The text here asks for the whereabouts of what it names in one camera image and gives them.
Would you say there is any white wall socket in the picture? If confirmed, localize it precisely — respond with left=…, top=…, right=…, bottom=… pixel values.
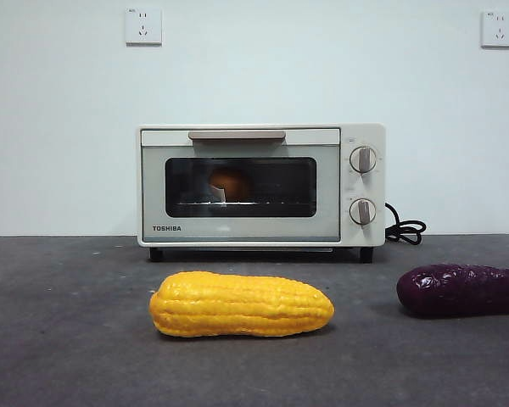
left=480, top=10, right=509, bottom=49
left=125, top=7, right=163, bottom=47

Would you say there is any black oven power cable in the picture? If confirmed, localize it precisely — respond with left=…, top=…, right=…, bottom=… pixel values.
left=383, top=202, right=428, bottom=247

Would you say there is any glass oven door with handle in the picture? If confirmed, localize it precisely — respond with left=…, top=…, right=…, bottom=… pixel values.
left=140, top=128, right=341, bottom=244

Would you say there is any cream Toshiba toaster oven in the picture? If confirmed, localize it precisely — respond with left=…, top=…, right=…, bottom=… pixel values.
left=136, top=123, right=386, bottom=264

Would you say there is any yellow corn cob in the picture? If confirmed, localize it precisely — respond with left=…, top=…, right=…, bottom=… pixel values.
left=148, top=271, right=336, bottom=339

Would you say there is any metal wire oven rack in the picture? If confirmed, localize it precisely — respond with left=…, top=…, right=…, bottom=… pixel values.
left=174, top=199, right=314, bottom=209

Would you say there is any purple sweet potato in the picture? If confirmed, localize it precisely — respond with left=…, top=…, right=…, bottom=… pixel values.
left=396, top=263, right=509, bottom=319

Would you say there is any cream oven knob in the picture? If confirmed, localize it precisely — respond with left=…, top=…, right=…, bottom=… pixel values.
left=349, top=198, right=378, bottom=226
left=349, top=146, right=378, bottom=175

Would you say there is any brown potato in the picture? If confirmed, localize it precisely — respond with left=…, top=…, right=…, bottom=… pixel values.
left=207, top=166, right=252, bottom=203

